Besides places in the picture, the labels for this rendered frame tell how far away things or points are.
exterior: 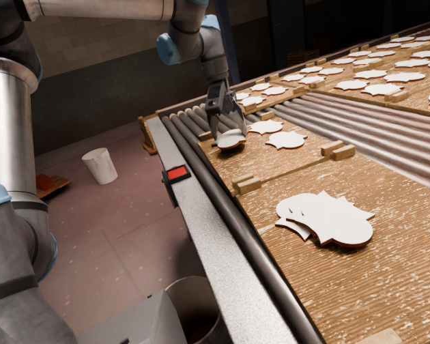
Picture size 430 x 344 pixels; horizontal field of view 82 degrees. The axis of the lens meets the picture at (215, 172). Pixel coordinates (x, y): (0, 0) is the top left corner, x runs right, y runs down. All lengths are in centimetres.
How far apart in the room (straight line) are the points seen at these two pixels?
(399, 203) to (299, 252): 23
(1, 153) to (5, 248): 22
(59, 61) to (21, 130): 508
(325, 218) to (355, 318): 17
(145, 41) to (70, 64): 145
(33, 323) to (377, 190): 60
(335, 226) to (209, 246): 25
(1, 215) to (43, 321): 13
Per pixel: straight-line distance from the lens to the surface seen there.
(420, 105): 107
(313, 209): 52
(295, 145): 80
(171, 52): 70
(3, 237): 36
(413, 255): 51
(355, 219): 51
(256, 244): 52
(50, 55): 564
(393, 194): 62
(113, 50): 564
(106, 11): 61
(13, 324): 33
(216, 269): 51
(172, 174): 83
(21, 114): 59
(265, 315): 45
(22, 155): 55
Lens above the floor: 130
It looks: 29 degrees down
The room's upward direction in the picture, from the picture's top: 15 degrees counter-clockwise
